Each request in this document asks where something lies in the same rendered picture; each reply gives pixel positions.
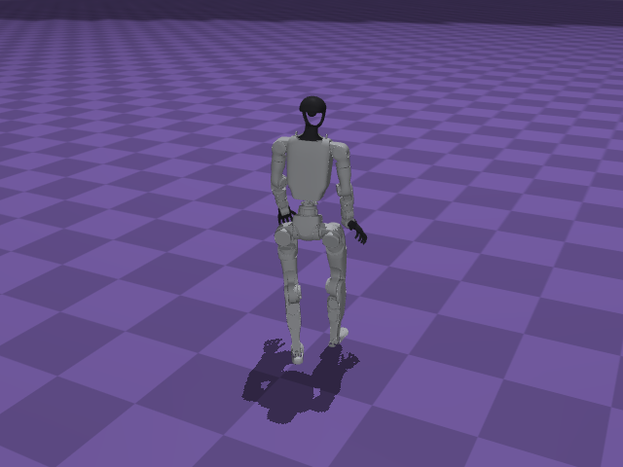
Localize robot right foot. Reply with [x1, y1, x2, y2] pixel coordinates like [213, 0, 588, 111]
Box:
[329, 327, 348, 347]

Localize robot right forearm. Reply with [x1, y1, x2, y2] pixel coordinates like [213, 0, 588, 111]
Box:
[340, 183, 355, 229]

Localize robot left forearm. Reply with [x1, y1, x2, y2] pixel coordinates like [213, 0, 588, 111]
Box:
[271, 183, 290, 216]

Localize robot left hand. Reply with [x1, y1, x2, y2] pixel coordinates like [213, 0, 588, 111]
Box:
[277, 205, 297, 224]

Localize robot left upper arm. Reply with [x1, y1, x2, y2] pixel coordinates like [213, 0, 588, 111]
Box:
[271, 136, 290, 189]

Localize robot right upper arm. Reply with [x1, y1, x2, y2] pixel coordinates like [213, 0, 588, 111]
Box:
[330, 141, 351, 197]

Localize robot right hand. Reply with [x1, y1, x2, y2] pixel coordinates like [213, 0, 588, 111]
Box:
[348, 219, 367, 244]

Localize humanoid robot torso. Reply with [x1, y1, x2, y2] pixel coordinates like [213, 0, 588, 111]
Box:
[286, 131, 333, 241]

